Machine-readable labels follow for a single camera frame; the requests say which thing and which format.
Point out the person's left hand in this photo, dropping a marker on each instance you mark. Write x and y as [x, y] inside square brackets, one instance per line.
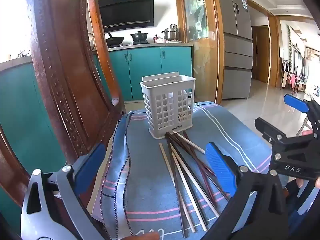
[142, 236]

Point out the black lidded pot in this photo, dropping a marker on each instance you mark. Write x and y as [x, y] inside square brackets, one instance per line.
[139, 37]

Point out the blue striped cloth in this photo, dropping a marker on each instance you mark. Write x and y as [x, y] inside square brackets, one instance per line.
[145, 180]

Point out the grey kitchen countertop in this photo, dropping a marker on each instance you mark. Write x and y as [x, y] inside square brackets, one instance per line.
[150, 45]

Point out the brown wooden door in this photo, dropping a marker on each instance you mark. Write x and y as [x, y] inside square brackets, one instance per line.
[261, 55]

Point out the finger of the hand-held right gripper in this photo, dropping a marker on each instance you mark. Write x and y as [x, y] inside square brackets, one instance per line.
[296, 103]
[266, 128]

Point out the black wok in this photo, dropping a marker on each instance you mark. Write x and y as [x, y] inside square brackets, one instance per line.
[115, 40]

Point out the small pink bottle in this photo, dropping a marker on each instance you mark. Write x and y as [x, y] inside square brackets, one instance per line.
[155, 39]

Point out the carved wooden chair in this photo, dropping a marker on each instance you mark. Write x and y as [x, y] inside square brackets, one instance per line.
[57, 80]

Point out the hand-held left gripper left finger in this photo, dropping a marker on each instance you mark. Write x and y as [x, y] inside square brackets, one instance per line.
[90, 166]

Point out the grey refrigerator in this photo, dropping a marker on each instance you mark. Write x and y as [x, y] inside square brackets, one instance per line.
[236, 55]

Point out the stainless steel pot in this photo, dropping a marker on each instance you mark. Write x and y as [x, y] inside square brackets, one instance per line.
[171, 33]

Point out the black range hood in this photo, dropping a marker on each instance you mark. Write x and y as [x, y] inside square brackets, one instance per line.
[126, 10]

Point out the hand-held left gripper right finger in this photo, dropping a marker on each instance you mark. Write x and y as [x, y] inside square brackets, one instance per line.
[220, 166]

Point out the pile of mixed chopsticks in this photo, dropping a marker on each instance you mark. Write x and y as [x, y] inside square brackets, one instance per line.
[175, 180]

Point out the white plastic utensil basket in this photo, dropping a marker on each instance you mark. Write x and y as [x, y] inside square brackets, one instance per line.
[162, 110]

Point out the clothes drying rack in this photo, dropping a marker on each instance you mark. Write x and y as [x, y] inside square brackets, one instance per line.
[292, 78]

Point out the person's right hand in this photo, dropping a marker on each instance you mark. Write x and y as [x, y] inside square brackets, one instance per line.
[307, 133]

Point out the wood framed glass door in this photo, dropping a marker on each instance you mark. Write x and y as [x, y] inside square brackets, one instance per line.
[200, 42]

